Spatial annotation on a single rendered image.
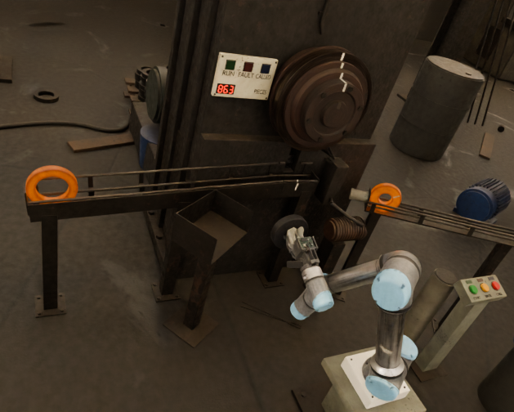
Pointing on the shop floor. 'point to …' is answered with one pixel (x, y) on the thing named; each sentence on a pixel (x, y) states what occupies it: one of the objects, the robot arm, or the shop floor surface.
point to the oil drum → (435, 107)
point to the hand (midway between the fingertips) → (291, 228)
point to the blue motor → (483, 200)
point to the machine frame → (181, 69)
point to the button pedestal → (454, 326)
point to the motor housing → (344, 230)
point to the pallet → (138, 93)
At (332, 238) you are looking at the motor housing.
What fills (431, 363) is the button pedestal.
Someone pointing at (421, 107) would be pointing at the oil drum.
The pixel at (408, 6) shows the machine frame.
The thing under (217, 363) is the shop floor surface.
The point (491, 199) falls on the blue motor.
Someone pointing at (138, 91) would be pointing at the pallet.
